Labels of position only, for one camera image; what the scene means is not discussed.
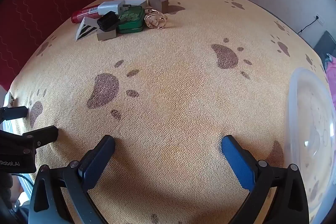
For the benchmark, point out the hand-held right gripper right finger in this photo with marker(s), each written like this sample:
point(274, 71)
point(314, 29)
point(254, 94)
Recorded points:
point(237, 163)

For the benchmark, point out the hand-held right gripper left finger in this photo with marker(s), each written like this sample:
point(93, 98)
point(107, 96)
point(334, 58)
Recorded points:
point(99, 161)

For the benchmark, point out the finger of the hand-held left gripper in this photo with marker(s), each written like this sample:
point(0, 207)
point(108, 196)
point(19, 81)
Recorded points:
point(14, 112)
point(44, 134)

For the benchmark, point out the clear plastic bowl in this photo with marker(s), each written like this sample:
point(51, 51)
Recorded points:
point(309, 121)

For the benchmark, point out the white striped wedge block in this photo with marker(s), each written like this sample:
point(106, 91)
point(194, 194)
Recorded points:
point(85, 29)

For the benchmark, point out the long grey-brown block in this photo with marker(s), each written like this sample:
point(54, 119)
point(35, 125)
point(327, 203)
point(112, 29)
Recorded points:
point(106, 35)

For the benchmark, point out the red candy tube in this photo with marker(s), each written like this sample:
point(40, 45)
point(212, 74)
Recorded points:
point(84, 13)

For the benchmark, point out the small black ribbed item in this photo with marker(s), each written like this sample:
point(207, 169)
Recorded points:
point(107, 20)

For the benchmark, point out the green embossed case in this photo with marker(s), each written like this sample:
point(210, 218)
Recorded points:
point(131, 22)

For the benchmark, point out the white rounded block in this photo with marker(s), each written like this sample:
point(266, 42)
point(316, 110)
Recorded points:
point(110, 6)

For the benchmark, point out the short grey-brown block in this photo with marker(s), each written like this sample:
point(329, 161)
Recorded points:
point(157, 1)

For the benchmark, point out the yellow paw-print blanket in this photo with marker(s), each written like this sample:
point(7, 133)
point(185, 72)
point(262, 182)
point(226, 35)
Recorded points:
point(170, 98)

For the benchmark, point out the pink dotted duvet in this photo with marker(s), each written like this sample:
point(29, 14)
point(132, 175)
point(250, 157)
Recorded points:
point(331, 66)

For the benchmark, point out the grey bed headboard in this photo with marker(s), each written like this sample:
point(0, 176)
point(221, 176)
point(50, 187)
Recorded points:
point(326, 43)

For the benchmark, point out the white wall socket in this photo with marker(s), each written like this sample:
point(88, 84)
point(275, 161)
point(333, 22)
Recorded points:
point(320, 18)

